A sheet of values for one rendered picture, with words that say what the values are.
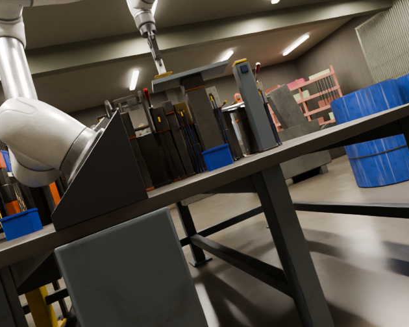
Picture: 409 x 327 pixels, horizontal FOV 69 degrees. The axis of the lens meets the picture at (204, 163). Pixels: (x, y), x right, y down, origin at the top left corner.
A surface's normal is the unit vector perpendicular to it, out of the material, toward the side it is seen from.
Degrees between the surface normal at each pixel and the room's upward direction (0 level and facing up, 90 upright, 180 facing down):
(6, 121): 86
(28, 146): 116
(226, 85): 90
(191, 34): 90
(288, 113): 90
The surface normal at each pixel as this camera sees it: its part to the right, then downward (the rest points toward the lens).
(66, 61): 0.31, -0.11
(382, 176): -0.61, 0.21
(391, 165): -0.36, 0.12
